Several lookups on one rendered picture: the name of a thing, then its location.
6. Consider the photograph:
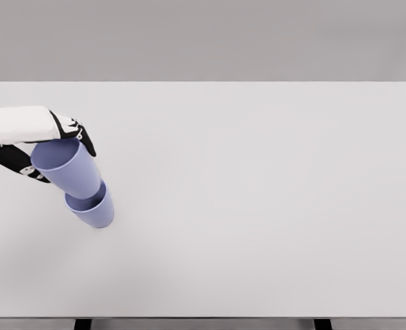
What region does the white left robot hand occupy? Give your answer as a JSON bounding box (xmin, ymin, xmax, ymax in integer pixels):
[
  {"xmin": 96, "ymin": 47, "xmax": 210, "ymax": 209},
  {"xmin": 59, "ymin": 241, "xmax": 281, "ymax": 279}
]
[{"xmin": 0, "ymin": 105, "xmax": 97, "ymax": 184}]

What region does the lavender blue plastic cup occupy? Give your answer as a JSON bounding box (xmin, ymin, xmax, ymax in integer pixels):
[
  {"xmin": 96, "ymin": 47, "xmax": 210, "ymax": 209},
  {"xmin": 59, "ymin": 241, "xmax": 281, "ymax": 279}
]
[
  {"xmin": 64, "ymin": 179, "xmax": 115, "ymax": 229},
  {"xmin": 30, "ymin": 138, "xmax": 102, "ymax": 200}
]

